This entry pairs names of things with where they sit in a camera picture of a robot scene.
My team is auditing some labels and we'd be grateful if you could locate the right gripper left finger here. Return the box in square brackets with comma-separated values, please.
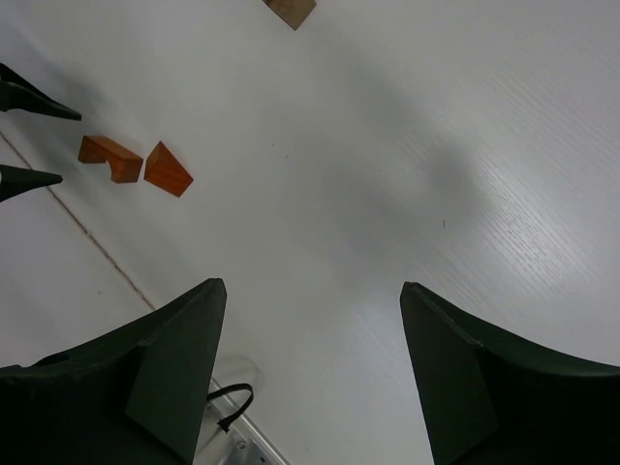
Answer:
[1, 279, 227, 464]

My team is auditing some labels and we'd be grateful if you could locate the orange arch wood block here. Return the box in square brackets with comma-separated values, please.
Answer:
[77, 136, 143, 184]

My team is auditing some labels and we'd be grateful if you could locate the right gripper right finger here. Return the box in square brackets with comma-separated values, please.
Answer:
[400, 283, 619, 464]

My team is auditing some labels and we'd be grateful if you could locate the red-brown wedge block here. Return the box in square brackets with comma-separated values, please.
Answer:
[143, 141, 194, 198]

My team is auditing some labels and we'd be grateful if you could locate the striped dark wood block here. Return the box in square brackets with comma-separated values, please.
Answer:
[263, 0, 317, 31]

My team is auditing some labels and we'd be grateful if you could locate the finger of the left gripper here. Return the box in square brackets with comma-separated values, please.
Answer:
[1, 63, 81, 120]
[0, 165, 63, 202]

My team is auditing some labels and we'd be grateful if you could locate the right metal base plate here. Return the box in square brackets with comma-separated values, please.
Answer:
[193, 379, 288, 465]

